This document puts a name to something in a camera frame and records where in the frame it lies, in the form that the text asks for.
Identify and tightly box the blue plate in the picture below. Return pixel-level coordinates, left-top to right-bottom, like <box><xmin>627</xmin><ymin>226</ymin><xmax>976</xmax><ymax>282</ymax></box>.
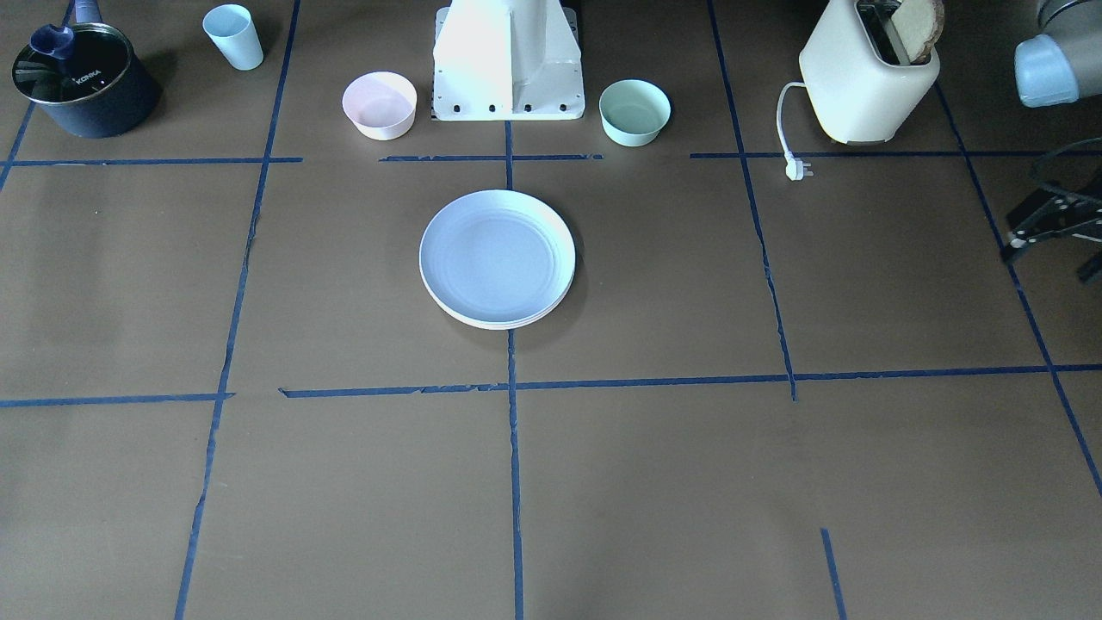
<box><xmin>418</xmin><ymin>189</ymin><xmax>576</xmax><ymax>271</ymax></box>

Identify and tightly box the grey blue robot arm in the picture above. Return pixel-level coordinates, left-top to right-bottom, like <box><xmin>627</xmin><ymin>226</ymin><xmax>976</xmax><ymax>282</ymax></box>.
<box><xmin>1014</xmin><ymin>1</ymin><xmax>1101</xmax><ymax>109</ymax></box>

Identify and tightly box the cream white plate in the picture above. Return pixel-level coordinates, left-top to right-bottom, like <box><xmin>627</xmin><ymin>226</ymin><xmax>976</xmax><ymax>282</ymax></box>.
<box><xmin>420</xmin><ymin>258</ymin><xmax>576</xmax><ymax>330</ymax></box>

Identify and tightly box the green bowl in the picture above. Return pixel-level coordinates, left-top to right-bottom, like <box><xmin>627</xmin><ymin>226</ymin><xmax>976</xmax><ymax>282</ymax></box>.
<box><xmin>598</xmin><ymin>79</ymin><xmax>672</xmax><ymax>146</ymax></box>

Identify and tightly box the pink bowl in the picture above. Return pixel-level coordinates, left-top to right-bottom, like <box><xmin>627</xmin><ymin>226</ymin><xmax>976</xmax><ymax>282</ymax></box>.
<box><xmin>341</xmin><ymin>70</ymin><xmax>418</xmax><ymax>141</ymax></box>

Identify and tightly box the cream white toaster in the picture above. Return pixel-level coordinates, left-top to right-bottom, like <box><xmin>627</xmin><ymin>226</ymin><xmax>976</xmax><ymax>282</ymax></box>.
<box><xmin>799</xmin><ymin>1</ymin><xmax>944</xmax><ymax>145</ymax></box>

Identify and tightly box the light blue cup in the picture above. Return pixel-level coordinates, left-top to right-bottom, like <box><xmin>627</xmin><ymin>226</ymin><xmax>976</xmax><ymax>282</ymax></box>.
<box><xmin>201</xmin><ymin>3</ymin><xmax>263</xmax><ymax>70</ymax></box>

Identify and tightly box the toast slice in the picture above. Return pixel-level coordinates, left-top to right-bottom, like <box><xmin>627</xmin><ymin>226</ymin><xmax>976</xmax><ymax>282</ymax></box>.
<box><xmin>888</xmin><ymin>0</ymin><xmax>946</xmax><ymax>65</ymax></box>

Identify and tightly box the dark blue pot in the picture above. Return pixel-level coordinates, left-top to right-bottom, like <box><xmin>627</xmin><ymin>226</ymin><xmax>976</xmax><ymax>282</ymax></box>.
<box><xmin>11</xmin><ymin>1</ymin><xmax>163</xmax><ymax>139</ymax></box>

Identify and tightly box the white toaster power cable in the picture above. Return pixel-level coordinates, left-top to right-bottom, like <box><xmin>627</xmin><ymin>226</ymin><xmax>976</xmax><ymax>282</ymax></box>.
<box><xmin>776</xmin><ymin>81</ymin><xmax>814</xmax><ymax>183</ymax></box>

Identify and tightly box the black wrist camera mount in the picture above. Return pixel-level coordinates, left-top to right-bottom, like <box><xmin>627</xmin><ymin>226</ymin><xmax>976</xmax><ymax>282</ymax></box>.
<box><xmin>1000</xmin><ymin>189</ymin><xmax>1101</xmax><ymax>264</ymax></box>

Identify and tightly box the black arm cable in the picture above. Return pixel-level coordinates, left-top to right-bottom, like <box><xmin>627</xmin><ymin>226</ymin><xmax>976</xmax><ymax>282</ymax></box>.
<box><xmin>1030</xmin><ymin>138</ymin><xmax>1102</xmax><ymax>208</ymax></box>

